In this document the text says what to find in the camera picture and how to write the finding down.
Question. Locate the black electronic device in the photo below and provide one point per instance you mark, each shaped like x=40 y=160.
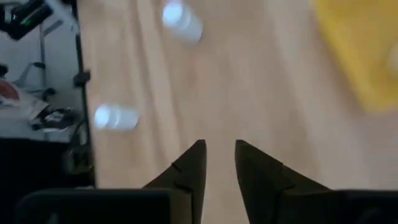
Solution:
x=26 y=17

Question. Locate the printed paper sheets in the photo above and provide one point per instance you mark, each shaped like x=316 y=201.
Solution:
x=17 y=104

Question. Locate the black frame clamp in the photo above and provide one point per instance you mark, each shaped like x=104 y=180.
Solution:
x=81 y=78

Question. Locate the white pill bottle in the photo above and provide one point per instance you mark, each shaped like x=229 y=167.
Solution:
x=183 y=23
x=115 y=117

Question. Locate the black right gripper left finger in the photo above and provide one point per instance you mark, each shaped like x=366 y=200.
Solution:
x=189 y=168

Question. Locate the small black gadget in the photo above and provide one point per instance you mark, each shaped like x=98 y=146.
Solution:
x=56 y=119

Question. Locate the yellow plastic basket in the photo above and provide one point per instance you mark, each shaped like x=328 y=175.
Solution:
x=357 y=46

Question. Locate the black table frame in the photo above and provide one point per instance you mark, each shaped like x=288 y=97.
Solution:
x=83 y=124

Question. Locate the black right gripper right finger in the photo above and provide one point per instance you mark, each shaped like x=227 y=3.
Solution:
x=258 y=174

